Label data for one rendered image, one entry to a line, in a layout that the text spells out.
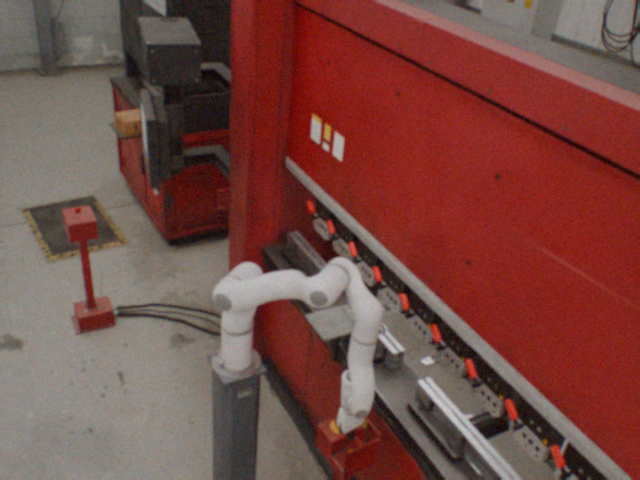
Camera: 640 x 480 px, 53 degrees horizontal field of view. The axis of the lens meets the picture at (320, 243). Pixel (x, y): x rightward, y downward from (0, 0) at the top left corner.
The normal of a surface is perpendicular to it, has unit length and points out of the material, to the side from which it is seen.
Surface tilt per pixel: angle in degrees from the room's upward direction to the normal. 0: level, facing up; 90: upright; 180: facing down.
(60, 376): 0
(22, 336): 0
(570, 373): 90
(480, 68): 90
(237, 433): 90
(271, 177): 90
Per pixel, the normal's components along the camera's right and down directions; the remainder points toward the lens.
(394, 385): 0.08, -0.85
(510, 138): -0.88, 0.18
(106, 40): 0.50, 0.49
